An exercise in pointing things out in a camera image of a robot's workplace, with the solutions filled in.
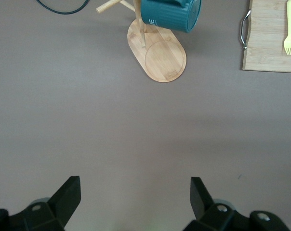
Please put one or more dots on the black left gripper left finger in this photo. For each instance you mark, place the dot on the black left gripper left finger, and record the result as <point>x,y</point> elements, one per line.
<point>61,207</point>

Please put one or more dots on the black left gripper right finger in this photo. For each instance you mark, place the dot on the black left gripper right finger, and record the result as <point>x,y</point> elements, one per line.
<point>204,209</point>

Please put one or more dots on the wooden mug rack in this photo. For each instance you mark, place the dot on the wooden mug rack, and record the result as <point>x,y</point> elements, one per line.
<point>164,57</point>

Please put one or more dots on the yellow plastic fork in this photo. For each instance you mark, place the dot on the yellow plastic fork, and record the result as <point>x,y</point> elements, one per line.
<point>289,36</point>

